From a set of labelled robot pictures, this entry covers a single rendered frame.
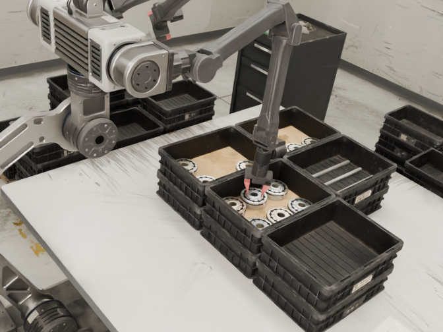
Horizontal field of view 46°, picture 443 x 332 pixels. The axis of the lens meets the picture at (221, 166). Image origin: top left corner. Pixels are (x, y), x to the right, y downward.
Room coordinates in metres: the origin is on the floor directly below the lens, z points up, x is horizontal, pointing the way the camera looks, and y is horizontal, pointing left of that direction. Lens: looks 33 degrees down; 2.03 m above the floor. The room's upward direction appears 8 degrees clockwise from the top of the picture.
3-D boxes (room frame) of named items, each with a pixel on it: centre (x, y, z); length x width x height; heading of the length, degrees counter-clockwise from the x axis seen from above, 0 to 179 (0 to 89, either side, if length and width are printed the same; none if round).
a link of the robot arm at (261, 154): (1.62, -0.15, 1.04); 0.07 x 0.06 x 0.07; 136
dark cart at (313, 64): (3.58, -0.37, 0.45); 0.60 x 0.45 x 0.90; 136
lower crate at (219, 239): (1.56, -0.19, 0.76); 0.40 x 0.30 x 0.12; 134
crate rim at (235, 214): (1.56, -0.19, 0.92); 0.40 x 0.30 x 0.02; 134
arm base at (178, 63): (1.36, 0.18, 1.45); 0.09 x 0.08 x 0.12; 46
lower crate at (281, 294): (1.34, -0.40, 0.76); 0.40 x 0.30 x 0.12; 134
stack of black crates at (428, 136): (3.03, -1.23, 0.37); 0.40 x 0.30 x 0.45; 46
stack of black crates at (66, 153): (2.35, 0.88, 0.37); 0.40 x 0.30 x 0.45; 136
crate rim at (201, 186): (1.78, 0.02, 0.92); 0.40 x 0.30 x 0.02; 134
